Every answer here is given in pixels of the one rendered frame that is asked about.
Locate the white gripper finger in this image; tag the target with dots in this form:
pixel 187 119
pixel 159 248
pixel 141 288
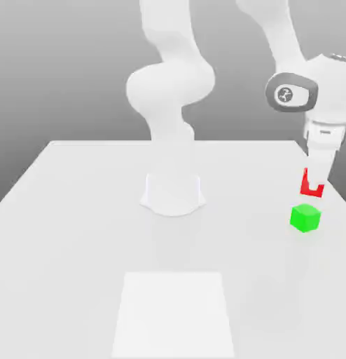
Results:
pixel 320 165

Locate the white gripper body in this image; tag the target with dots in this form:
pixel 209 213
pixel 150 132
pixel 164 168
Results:
pixel 324 137

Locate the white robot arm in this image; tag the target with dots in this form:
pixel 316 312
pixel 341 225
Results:
pixel 168 84

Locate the small green cube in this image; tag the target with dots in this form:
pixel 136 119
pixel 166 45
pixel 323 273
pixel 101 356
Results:
pixel 304 218

